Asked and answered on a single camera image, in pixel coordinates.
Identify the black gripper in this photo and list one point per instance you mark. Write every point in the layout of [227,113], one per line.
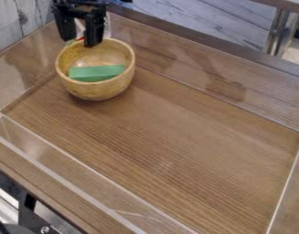
[92,9]

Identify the black table leg bracket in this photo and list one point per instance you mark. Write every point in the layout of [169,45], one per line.
[29,219]

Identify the metal table leg background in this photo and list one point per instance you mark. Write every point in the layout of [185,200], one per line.
[280,32]

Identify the wooden bowl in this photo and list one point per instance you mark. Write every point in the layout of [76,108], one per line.
[109,52]

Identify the clear acrylic corner bracket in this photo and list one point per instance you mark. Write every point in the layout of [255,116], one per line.
[80,28]

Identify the green rectangular block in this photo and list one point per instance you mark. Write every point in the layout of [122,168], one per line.
[94,73]

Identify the clear acrylic tray wall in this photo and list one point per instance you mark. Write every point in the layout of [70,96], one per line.
[93,203]

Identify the red fruit with green leaf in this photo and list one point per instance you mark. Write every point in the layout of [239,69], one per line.
[72,41]

